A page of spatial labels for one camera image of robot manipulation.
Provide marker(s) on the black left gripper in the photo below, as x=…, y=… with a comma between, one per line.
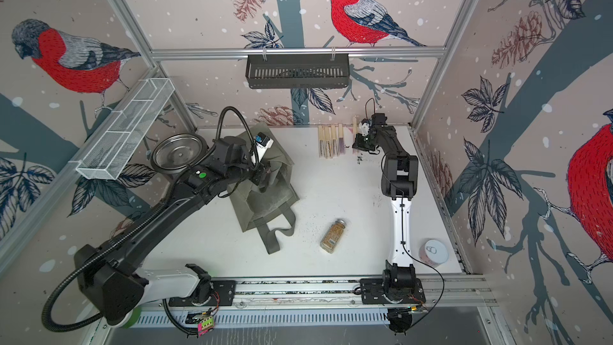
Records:
x=262, y=168

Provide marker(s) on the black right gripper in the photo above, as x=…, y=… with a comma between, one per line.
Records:
x=359, y=144

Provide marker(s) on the purple folding fan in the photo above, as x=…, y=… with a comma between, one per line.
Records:
x=341, y=140

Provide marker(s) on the olive green tote bag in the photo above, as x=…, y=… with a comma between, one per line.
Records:
x=267, y=207

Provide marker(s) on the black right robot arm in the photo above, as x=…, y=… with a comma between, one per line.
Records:
x=400, y=184

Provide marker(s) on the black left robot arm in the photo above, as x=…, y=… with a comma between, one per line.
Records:
x=116, y=284

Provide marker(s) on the black hanging shelf basket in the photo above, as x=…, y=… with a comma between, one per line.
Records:
x=298, y=71

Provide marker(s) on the glass spice jar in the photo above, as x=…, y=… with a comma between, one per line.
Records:
x=333, y=235

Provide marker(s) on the white round tin can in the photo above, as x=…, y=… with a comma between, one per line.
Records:
x=434, y=253

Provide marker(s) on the pink circuit board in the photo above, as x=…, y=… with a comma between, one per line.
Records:
x=204, y=323

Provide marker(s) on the green tape roll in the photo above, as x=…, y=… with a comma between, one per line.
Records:
x=131, y=319

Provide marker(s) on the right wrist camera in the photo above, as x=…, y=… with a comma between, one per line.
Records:
x=364, y=127

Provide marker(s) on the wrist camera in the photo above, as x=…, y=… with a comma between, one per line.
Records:
x=262, y=144
x=364, y=127

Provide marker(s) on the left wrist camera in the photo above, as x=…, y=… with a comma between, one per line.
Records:
x=262, y=144

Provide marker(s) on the white wire mesh basket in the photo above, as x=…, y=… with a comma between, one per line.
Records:
x=114, y=149

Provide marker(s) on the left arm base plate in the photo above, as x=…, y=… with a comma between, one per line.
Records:
x=216, y=293

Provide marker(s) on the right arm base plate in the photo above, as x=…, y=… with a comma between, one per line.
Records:
x=372, y=292

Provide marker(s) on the aluminium mounting rail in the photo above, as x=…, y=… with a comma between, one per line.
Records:
x=449, y=291

